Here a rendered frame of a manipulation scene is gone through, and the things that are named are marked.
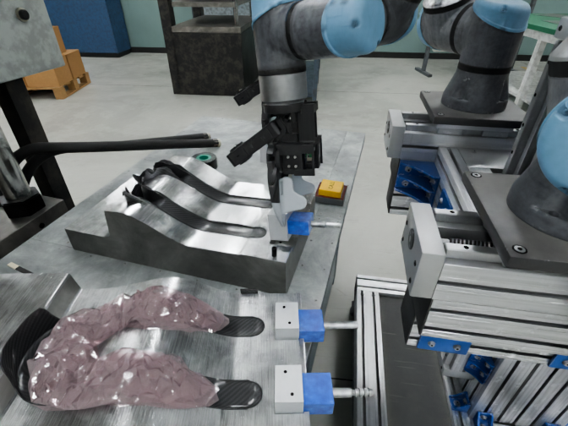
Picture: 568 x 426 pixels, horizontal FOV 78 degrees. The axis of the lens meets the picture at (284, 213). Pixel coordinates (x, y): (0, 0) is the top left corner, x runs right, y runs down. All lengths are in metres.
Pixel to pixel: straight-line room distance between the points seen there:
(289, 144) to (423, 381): 0.99
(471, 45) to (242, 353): 0.82
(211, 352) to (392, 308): 1.06
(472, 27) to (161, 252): 0.84
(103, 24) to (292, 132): 7.12
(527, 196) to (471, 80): 0.47
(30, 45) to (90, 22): 6.45
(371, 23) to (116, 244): 0.63
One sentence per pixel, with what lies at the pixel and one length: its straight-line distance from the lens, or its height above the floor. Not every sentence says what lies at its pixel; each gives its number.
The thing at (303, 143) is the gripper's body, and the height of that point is 1.09.
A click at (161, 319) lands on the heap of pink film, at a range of 0.56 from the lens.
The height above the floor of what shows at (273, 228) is 0.93.
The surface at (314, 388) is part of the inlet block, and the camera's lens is 0.51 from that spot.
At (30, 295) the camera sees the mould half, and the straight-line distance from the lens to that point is 0.67.
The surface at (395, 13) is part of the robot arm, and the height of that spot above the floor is 1.27.
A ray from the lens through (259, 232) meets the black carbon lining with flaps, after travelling 0.70.
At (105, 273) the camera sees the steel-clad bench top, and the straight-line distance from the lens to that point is 0.83.
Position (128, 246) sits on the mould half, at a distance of 0.80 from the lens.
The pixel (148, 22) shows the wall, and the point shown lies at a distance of 7.85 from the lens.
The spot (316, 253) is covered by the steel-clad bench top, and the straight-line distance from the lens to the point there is 0.79.
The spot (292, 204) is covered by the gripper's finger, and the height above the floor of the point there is 0.99.
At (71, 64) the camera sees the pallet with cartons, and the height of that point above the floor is 0.31.
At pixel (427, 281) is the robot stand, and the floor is 0.94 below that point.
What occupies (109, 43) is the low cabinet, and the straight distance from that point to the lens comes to 7.65.
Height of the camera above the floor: 1.32
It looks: 35 degrees down
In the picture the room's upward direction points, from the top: straight up
